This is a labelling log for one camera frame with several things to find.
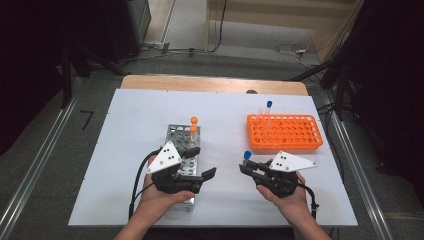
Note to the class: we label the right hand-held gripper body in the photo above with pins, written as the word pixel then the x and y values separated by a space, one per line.
pixel 290 161

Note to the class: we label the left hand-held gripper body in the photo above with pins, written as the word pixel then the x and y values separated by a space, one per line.
pixel 165 158

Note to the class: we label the blue cap test tube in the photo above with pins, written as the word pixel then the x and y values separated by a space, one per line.
pixel 269 104
pixel 247 154

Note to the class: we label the silver metal tube rack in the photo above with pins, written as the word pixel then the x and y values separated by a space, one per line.
pixel 181 136

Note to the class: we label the orange plastic tube rack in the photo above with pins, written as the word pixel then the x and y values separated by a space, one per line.
pixel 254 144

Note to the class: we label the orange cap test tube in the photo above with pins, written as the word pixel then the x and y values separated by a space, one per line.
pixel 194 120
pixel 193 128

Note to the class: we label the clear glass test tube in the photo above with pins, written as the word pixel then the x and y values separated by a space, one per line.
pixel 259 112

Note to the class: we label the person's right hand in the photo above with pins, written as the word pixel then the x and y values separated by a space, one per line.
pixel 293 203

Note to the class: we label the person's left hand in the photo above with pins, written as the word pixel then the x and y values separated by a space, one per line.
pixel 156 203

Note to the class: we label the white table board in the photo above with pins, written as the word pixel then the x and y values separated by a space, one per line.
pixel 226 110

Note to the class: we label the wooden table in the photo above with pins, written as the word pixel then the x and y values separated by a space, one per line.
pixel 200 83

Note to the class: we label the dark round table grommet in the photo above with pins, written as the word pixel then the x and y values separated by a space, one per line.
pixel 251 91

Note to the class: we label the black metal stand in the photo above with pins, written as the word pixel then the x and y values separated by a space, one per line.
pixel 339 96
pixel 66 83

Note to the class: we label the grey power strip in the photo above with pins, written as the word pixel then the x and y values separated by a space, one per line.
pixel 156 46

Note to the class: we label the black curtain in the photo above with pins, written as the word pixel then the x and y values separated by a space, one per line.
pixel 393 83
pixel 30 66

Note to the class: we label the dark cabinet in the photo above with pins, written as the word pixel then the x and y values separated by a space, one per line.
pixel 133 23

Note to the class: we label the light wooden panel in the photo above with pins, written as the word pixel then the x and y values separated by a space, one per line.
pixel 266 16

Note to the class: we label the metal floor rail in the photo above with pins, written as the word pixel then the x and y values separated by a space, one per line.
pixel 375 208
pixel 62 113

